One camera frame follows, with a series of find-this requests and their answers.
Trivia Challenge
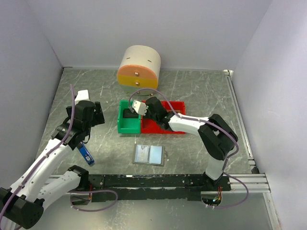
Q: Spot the red double plastic bin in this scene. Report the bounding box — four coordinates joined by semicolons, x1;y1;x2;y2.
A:
141;101;186;134

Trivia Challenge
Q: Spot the green plastic bin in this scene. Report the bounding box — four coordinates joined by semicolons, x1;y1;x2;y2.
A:
117;100;141;134

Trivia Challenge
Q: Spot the grey card holder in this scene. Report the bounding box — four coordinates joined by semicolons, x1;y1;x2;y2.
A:
132;144;165;166

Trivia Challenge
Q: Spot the light blue VIP card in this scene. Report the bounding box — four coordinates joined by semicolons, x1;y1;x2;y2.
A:
135;145;150;163

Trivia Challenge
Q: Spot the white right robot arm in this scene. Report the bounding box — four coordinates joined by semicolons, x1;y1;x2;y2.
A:
138;97;238;191

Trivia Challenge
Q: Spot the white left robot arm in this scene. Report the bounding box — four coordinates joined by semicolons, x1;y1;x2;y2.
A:
0;100;105;229

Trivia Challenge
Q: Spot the orange gold card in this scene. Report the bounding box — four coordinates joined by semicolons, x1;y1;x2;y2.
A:
166;109;180;114

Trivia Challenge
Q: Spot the black card in green bin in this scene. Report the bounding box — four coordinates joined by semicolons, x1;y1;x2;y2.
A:
123;108;139;119

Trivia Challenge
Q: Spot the round three-drawer cabinet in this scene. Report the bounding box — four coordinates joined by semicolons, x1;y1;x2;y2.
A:
117;45;161;94

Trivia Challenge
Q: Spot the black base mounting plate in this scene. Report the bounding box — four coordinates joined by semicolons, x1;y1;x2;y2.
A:
89;174;231;202

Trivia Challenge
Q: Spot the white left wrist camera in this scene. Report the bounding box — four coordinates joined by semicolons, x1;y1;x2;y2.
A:
74;90;90;104

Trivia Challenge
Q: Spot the aluminium rail frame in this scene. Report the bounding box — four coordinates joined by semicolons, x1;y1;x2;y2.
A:
19;69;272;195

